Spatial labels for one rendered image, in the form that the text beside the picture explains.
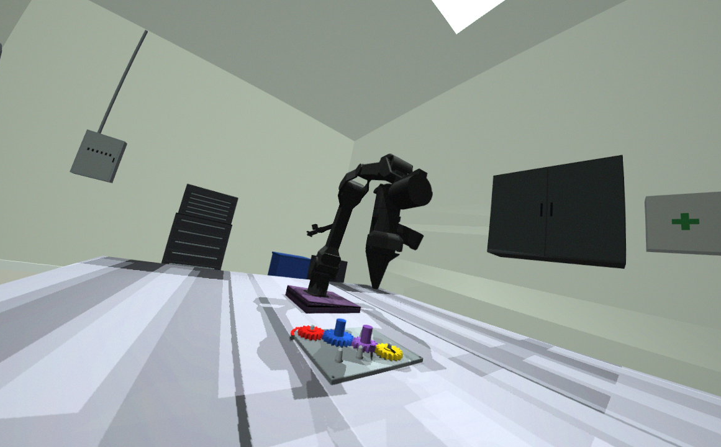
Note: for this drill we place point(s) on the blue gear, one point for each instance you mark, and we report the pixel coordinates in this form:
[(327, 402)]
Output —
[(338, 336)]

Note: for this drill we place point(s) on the purple gear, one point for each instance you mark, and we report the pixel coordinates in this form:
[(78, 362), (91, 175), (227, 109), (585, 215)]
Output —
[(365, 340)]

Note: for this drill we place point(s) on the red gear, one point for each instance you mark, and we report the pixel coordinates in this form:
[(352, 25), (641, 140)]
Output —
[(306, 333)]

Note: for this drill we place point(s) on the yellow gear with black stripe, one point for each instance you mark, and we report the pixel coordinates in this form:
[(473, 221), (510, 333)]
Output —
[(394, 353)]

